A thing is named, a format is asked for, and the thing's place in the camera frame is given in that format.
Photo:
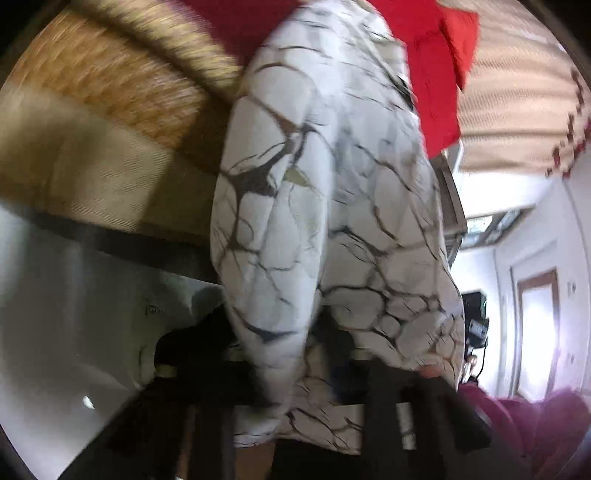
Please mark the floral plush sofa mat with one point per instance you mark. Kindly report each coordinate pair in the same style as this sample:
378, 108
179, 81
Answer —
531, 429

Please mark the white crackle-pattern pillow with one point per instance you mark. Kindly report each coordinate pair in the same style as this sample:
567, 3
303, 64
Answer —
351, 184

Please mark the black device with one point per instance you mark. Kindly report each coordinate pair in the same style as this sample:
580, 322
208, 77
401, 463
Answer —
475, 318

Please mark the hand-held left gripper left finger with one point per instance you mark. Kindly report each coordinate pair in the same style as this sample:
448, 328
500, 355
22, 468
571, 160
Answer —
184, 415

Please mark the tan woven cloth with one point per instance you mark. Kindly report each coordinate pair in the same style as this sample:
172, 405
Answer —
120, 78

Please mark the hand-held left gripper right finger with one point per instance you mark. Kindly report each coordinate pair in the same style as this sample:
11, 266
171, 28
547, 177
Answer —
384, 415

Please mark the brown-framed door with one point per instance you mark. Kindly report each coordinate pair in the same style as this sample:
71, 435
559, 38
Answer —
535, 332

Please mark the red cushion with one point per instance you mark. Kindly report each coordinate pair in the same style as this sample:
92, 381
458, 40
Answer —
438, 69

